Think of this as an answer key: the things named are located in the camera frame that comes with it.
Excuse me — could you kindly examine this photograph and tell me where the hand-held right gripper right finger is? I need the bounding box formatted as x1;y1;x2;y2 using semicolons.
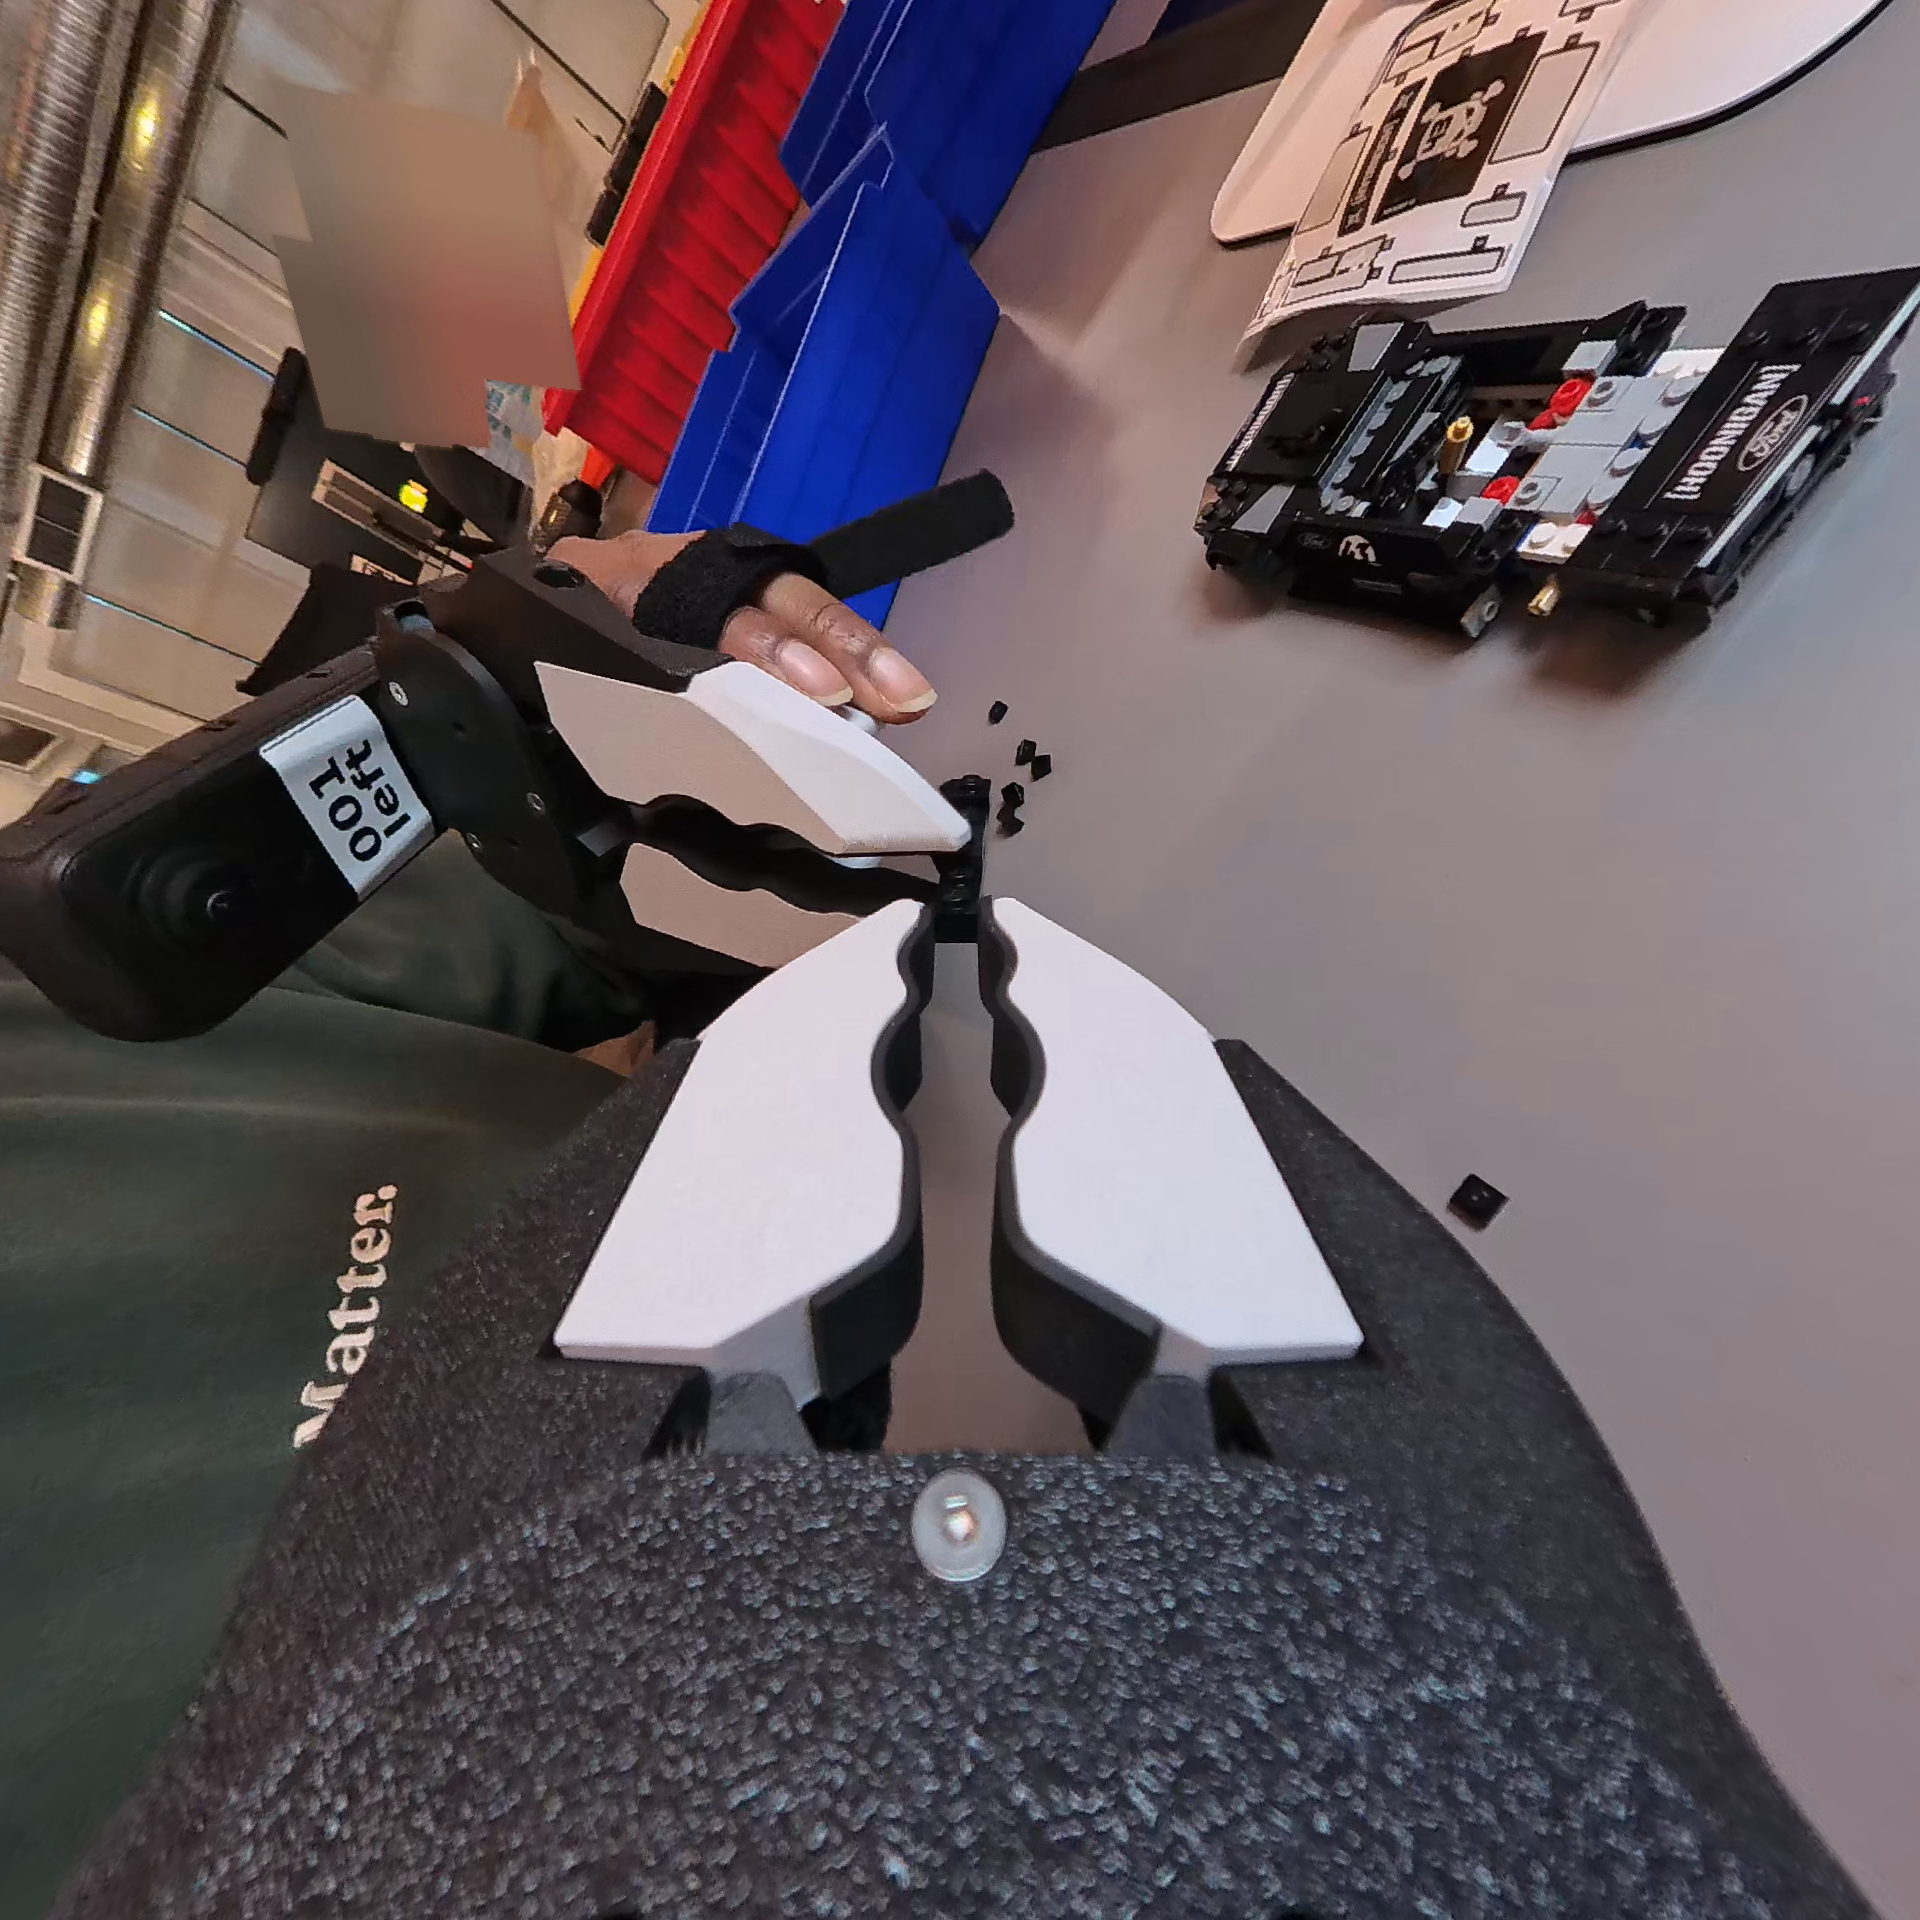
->
985;896;1368;1382

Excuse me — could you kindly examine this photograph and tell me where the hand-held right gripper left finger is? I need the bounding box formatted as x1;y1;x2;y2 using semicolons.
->
555;901;925;1397

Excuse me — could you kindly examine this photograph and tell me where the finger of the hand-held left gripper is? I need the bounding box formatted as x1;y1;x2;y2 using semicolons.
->
535;660;981;869
616;843;906;972

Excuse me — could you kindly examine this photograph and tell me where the cluster of small black tiles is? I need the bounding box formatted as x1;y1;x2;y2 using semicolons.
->
976;707;1511;1226

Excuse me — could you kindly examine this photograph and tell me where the black lego car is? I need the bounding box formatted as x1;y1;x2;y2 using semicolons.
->
1196;273;1920;641

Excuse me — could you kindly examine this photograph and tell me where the sticker sheet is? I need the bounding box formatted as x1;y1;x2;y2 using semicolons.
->
1247;0;1641;340

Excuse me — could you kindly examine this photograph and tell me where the person's left hand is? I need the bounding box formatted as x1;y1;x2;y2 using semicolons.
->
554;533;941;724

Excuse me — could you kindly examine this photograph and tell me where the dark background equipment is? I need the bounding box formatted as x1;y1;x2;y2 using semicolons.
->
235;346;538;697

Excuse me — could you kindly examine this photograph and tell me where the red plastic bin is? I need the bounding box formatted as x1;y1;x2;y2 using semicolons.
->
543;0;850;489

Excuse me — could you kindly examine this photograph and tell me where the white booklet stand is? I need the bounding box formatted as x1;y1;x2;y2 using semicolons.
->
1209;0;1898;249

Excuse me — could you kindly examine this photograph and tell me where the silver ceiling duct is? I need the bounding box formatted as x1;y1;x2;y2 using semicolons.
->
0;0;235;579

